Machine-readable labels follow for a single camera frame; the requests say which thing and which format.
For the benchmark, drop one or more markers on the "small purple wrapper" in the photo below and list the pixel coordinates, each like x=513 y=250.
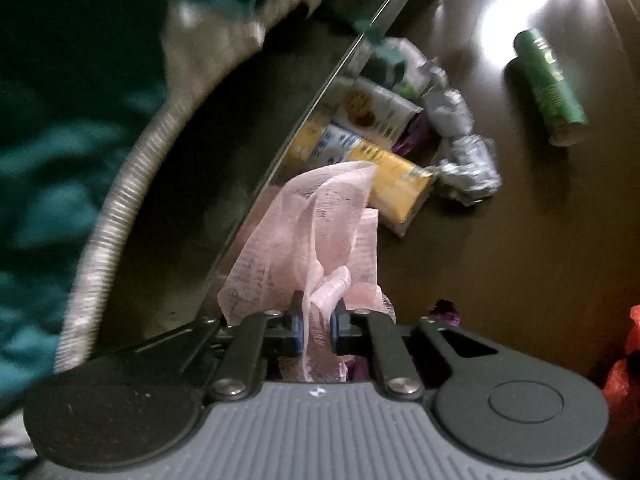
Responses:
x=447 y=312

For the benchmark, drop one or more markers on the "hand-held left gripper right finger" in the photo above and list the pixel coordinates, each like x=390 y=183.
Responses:
x=338 y=333

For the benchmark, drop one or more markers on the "yellow snack packet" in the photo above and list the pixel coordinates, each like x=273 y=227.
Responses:
x=395 y=185

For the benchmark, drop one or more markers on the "orange plastic bag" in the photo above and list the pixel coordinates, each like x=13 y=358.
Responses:
x=622 y=380

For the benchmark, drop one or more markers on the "green cylindrical can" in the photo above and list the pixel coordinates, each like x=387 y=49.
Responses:
x=550 y=87

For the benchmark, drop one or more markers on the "pink foam mesh net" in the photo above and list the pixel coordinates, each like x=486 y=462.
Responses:
x=305 y=220

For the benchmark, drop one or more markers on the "round shiny metal bin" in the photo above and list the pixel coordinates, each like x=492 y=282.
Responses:
x=165 y=210

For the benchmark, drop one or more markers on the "green white wrapper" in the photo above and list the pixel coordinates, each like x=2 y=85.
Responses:
x=407 y=67

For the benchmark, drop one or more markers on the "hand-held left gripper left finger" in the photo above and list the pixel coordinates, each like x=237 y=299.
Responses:
x=298 y=331

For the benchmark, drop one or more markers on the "purple foil wrapper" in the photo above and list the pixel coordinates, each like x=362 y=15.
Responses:
x=417 y=135

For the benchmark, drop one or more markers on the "teal patterned cloth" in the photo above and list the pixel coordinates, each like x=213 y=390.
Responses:
x=45 y=160

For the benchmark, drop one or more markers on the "white cookie packet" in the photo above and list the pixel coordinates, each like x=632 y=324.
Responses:
x=375 y=105

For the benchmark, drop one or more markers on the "crumpled silver wrapper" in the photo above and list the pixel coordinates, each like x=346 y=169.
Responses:
x=465 y=160

